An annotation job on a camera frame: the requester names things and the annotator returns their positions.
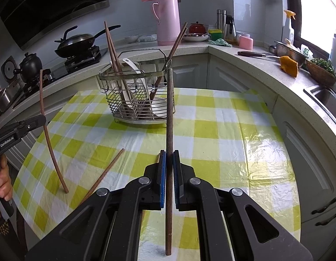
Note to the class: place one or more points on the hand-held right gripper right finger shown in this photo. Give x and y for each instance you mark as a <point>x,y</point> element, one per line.
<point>175,179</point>

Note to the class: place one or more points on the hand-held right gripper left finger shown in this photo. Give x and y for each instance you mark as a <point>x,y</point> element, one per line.
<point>163,179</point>

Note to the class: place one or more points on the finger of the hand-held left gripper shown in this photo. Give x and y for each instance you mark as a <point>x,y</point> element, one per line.
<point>34,121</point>

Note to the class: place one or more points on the person's left hand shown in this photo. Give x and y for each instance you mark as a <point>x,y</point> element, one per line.
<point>4,185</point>

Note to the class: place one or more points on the steel pot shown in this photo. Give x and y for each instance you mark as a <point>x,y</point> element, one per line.
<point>4,99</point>

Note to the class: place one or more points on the black clay pot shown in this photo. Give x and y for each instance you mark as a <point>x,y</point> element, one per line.
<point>30,66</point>

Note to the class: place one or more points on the yellow checked tablecloth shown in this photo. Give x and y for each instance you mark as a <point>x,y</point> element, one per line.
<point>225,141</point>

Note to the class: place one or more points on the black gas stove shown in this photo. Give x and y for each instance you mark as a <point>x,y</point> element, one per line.
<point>81,59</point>

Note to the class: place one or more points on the black wok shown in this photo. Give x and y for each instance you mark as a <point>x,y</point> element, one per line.
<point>75,42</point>

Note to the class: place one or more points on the white ceramic spoon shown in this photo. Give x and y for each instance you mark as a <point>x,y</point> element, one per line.
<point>134,69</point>

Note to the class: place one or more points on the black range hood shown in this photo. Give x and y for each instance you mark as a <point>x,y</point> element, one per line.
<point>48,5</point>

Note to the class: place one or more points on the small white bowl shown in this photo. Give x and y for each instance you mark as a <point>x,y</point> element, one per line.
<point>132,38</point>

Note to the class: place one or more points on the white packet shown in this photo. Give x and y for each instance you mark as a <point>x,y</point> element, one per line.
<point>147,38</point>

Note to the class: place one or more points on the green cloth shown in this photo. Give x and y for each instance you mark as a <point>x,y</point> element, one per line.
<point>218,42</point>

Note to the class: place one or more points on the plate of food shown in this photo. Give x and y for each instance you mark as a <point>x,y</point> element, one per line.
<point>195,37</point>

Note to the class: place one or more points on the yellow green box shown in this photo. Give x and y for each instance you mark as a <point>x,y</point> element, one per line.
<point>214,34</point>

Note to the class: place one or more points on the pink container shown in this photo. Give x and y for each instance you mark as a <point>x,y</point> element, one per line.
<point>246,43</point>

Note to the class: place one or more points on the red pot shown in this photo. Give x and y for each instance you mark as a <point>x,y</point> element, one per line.
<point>198,27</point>

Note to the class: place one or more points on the steel pitcher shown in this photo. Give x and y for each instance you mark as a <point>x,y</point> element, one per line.
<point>230,30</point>

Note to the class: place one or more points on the orange cloth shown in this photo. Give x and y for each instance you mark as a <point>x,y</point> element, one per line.
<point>289,66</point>

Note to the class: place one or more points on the pink thermos jug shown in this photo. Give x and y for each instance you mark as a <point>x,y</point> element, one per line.
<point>168,19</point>

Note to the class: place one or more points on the steel sink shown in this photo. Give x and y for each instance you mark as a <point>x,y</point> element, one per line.
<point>328,103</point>

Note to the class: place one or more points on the steel colander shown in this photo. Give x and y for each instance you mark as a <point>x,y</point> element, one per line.
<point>298,55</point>

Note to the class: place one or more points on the wicker basket of greens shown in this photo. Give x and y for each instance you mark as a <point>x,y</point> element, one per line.
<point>321,73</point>

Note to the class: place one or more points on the white green carton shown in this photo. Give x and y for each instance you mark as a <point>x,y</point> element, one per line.
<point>307,52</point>

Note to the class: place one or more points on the yellow capped spray bottle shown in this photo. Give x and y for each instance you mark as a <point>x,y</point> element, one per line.
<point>289,30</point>

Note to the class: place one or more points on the white bottle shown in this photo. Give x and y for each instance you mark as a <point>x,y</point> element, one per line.
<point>335,51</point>

